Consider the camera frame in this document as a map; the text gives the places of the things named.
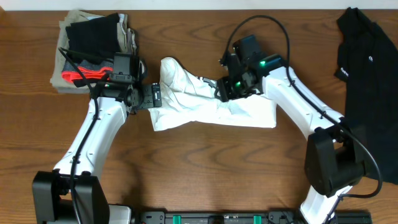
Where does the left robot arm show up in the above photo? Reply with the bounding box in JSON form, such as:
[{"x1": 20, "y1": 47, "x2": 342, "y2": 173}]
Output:
[{"x1": 32, "y1": 82, "x2": 162, "y2": 223}]

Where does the folded khaki garment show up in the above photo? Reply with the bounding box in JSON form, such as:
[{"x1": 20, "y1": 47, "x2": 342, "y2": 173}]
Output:
[{"x1": 50, "y1": 9, "x2": 139, "y2": 94}]

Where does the white t-shirt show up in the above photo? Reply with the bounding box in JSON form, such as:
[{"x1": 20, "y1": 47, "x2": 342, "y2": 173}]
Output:
[{"x1": 149, "y1": 57, "x2": 277, "y2": 131}]

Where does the black t-shirt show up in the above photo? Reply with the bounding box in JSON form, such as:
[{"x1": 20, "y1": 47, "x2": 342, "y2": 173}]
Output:
[{"x1": 335, "y1": 7, "x2": 397, "y2": 184}]

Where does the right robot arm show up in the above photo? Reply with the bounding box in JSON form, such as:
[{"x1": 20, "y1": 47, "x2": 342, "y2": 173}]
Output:
[{"x1": 217, "y1": 50, "x2": 372, "y2": 223}]

